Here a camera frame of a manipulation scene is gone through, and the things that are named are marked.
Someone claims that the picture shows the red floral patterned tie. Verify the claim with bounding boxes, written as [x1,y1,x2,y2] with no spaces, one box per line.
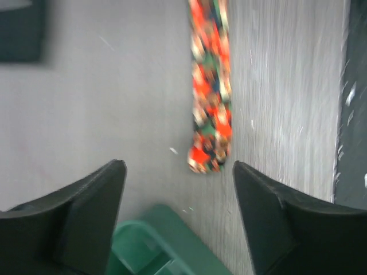
[188,0,232,174]

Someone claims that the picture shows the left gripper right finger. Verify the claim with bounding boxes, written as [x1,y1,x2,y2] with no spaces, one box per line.
[233,161,366,274]

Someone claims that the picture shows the green compartment tray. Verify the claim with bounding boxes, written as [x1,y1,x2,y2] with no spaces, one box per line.
[106,205,231,275]

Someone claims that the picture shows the black placemat cloth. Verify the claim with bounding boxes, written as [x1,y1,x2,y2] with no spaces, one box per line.
[1,0,49,63]

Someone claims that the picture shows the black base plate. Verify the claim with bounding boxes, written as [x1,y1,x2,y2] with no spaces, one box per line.
[334,1,366,210]

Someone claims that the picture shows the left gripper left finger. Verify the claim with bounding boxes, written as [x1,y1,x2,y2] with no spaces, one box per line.
[1,160,127,274]

